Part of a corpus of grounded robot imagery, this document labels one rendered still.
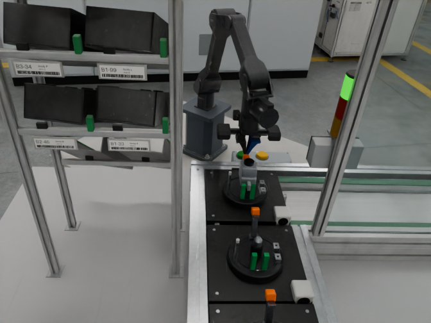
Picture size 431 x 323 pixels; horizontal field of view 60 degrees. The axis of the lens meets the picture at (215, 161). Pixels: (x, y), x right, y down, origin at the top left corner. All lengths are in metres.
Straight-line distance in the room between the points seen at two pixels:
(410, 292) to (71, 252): 0.95
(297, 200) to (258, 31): 3.13
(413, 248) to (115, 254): 0.86
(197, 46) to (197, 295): 3.42
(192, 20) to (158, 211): 2.99
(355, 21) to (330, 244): 4.37
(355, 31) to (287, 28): 1.28
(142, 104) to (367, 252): 0.76
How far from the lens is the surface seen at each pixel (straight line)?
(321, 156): 0.95
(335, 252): 1.16
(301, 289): 0.93
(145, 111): 0.81
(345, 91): 0.88
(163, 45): 0.70
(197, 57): 4.16
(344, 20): 5.22
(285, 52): 4.41
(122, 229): 1.21
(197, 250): 1.01
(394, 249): 1.23
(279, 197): 1.17
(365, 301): 1.13
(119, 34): 0.76
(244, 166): 1.07
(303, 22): 4.38
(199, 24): 4.05
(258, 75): 1.02
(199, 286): 0.94
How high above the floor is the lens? 1.72
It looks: 36 degrees down
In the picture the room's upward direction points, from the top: 4 degrees clockwise
